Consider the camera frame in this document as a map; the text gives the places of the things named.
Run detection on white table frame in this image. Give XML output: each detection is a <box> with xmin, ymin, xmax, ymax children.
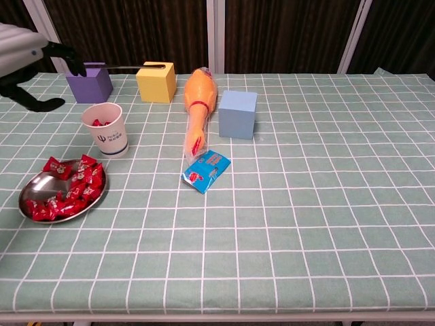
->
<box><xmin>0</xmin><ymin>310</ymin><xmax>435</xmax><ymax>326</ymax></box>

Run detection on purple foam cube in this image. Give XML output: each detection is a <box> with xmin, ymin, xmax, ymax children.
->
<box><xmin>65</xmin><ymin>62</ymin><xmax>114</xmax><ymax>104</ymax></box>

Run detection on white partition frame post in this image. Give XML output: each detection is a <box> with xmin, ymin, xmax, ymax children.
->
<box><xmin>205</xmin><ymin>0</ymin><xmax>226</xmax><ymax>74</ymax></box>
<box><xmin>22</xmin><ymin>0</ymin><xmax>71</xmax><ymax>74</ymax></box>
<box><xmin>337</xmin><ymin>0</ymin><xmax>374</xmax><ymax>74</ymax></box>

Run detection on blue snack packet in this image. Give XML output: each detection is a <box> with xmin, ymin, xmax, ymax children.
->
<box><xmin>180</xmin><ymin>149</ymin><xmax>232</xmax><ymax>195</ymax></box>

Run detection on orange rubber chicken toy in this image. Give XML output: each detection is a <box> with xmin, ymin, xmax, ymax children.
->
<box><xmin>183</xmin><ymin>67</ymin><xmax>219</xmax><ymax>163</ymax></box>

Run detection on green checked tablecloth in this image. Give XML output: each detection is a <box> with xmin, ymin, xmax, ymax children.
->
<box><xmin>0</xmin><ymin>67</ymin><xmax>435</xmax><ymax>315</ymax></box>

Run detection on round stainless steel plate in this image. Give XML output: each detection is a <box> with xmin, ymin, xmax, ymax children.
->
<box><xmin>18</xmin><ymin>159</ymin><xmax>108</xmax><ymax>225</ymax></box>

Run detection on light blue foam cube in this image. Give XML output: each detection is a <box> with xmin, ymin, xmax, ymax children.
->
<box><xmin>217</xmin><ymin>90</ymin><xmax>258</xmax><ymax>141</ymax></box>

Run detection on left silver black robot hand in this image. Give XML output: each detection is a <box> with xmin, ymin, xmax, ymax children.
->
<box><xmin>0</xmin><ymin>22</ymin><xmax>88</xmax><ymax>113</ymax></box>

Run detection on yellow foam cube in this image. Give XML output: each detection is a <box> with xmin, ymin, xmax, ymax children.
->
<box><xmin>135</xmin><ymin>61</ymin><xmax>177</xmax><ymax>104</ymax></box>

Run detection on white paper cup blue logo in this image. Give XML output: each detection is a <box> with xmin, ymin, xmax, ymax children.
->
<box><xmin>81</xmin><ymin>103</ymin><xmax>131</xmax><ymax>159</ymax></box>

